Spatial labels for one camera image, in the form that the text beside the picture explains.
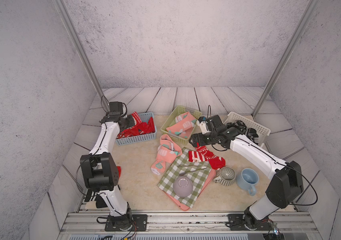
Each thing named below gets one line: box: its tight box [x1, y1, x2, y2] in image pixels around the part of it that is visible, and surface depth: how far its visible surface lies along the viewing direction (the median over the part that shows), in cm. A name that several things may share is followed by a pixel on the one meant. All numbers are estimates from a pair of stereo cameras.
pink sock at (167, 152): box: [150, 134, 183, 175], surface depth 95 cm
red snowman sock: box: [131, 111, 143, 128], surface depth 93 cm
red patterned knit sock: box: [195, 142, 226, 170], surface depth 96 cm
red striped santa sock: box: [187, 150, 205, 163], surface depth 96 cm
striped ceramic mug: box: [213, 166, 236, 186], surface depth 88 cm
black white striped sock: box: [234, 120, 259, 145], surface depth 103 cm
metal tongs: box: [179, 164, 208, 176], surface depth 93 cm
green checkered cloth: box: [157, 147, 212, 208], surface depth 91 cm
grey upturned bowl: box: [173, 175, 194, 198], surface depth 82 cm
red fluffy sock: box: [116, 117, 156, 139], surface depth 107 cm
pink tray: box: [163, 169, 216, 211], surface depth 83 cm
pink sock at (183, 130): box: [172, 123, 195, 139], surface depth 111 cm
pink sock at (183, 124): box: [166, 111, 197, 139], surface depth 112 cm
